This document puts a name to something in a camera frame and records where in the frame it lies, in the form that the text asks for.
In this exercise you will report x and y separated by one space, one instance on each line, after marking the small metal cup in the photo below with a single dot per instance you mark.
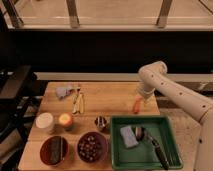
101 123

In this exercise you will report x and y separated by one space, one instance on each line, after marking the green plastic tray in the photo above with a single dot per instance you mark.
143 156

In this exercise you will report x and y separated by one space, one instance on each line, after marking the grey crumpled cloth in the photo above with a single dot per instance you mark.
64 91

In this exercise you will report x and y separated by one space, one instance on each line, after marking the red bowl with dark block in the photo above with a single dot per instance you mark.
54 150

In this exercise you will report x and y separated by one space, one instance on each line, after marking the black side shelf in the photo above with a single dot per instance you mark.
12 118

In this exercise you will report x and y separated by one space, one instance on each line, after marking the orange topped small jar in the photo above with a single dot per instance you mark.
66 121

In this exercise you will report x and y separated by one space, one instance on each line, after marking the blue grey sponge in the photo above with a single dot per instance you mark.
128 137

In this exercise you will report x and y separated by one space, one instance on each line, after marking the red bowl with beans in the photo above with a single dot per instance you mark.
92 147

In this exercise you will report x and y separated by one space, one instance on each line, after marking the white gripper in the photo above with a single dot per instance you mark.
145 91

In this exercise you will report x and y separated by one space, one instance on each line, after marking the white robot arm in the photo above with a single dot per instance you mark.
200 108

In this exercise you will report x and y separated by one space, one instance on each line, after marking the white lidded jar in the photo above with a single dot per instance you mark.
45 122

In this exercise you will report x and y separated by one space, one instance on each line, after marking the wooden cutting board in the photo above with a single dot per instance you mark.
100 98

